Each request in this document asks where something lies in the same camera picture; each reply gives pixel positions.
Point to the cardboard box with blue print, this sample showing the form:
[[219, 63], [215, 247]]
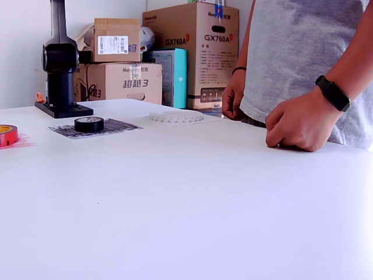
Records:
[[128, 84]]

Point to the orange table clamp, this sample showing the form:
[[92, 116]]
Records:
[[40, 98]]

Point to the person left hand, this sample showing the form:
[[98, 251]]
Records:
[[300, 125]]

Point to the black wrist watch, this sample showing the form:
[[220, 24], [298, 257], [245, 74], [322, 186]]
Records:
[[333, 93]]

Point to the white plastic bag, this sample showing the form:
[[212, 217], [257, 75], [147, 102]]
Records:
[[147, 38]]

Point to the black scribbled paper sheet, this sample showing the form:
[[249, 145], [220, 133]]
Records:
[[122, 126]]

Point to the red tape roll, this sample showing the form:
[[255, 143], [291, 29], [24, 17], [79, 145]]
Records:
[[8, 138]]

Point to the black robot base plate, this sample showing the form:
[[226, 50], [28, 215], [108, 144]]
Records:
[[73, 112]]

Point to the black tape roll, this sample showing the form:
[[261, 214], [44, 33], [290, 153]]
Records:
[[88, 126]]

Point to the person torso in grey shirt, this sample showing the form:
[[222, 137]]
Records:
[[297, 58]]

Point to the teal sided box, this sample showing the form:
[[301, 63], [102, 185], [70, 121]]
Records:
[[180, 78]]

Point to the person right hand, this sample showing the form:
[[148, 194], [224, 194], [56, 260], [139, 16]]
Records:
[[233, 96]]

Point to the dark printed carton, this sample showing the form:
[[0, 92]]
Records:
[[209, 112]]

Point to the plain white paper sheet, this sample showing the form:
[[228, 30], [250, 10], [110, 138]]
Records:
[[209, 119]]

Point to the person right forearm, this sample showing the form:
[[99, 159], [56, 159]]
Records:
[[244, 38]]

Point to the red scribbled paper sheet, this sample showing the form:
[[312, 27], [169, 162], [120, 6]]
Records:
[[26, 141]]

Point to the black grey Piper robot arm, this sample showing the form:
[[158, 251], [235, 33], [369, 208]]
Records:
[[59, 87]]

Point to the large printed cardboard box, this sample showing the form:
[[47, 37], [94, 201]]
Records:
[[180, 67]]

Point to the person left forearm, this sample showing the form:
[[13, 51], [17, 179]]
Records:
[[355, 52]]

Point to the cardboard box with shipping label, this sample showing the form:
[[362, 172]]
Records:
[[116, 27]]

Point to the white tape roll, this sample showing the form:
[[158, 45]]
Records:
[[175, 119]]

